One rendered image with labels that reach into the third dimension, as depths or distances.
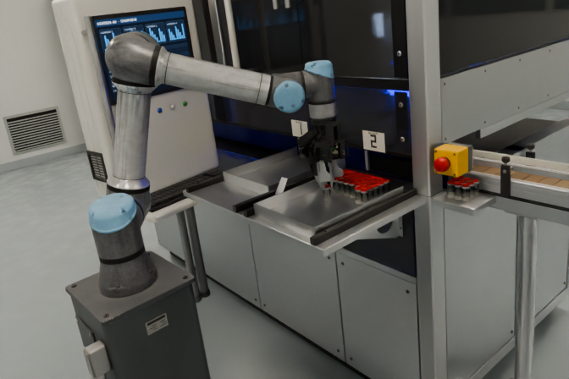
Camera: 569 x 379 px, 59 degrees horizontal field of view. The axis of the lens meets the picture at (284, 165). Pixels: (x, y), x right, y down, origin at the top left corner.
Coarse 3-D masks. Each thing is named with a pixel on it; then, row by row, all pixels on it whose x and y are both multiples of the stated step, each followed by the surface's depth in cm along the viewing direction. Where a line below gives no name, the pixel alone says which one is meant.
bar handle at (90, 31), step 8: (88, 16) 165; (88, 24) 165; (88, 32) 166; (88, 40) 167; (96, 40) 168; (96, 48) 168; (96, 56) 168; (96, 64) 169; (96, 72) 170; (104, 80) 171; (104, 88) 172; (104, 96) 172; (104, 104) 173; (112, 112) 175; (112, 120) 175; (112, 128) 176; (112, 136) 176
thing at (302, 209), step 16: (288, 192) 151; (304, 192) 155; (320, 192) 156; (400, 192) 143; (256, 208) 144; (272, 208) 148; (288, 208) 146; (304, 208) 145; (320, 208) 144; (336, 208) 142; (352, 208) 141; (368, 208) 136; (288, 224) 133; (304, 224) 127; (320, 224) 125
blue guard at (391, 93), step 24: (216, 96) 216; (336, 96) 160; (360, 96) 152; (384, 96) 144; (408, 96) 138; (240, 120) 207; (264, 120) 194; (288, 120) 182; (360, 120) 155; (384, 120) 147; (408, 120) 140; (360, 144) 157; (408, 144) 143
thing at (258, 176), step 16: (272, 160) 189; (288, 160) 191; (304, 160) 189; (320, 160) 187; (224, 176) 176; (240, 176) 180; (256, 176) 178; (272, 176) 176; (288, 176) 174; (304, 176) 166
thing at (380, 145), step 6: (366, 132) 154; (372, 132) 152; (366, 138) 154; (372, 138) 153; (378, 138) 150; (366, 144) 155; (378, 144) 151; (384, 144) 149; (372, 150) 154; (378, 150) 152; (384, 150) 150
